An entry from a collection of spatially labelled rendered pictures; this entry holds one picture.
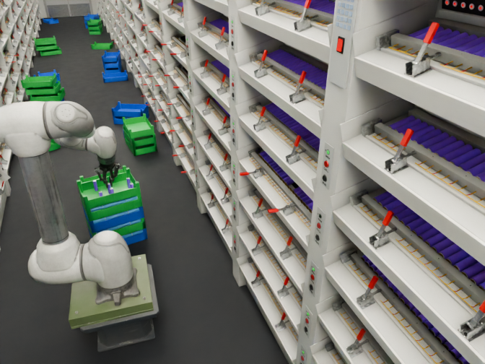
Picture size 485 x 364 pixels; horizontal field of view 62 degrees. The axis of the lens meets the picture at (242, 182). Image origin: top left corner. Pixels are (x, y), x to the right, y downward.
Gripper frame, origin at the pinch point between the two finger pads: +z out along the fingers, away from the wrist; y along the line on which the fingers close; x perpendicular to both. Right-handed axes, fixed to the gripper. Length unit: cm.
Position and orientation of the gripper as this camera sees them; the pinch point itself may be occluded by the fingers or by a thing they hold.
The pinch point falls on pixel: (108, 181)
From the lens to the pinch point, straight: 236.0
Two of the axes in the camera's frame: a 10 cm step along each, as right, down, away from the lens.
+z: -2.1, 5.8, 7.8
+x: -4.5, -7.7, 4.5
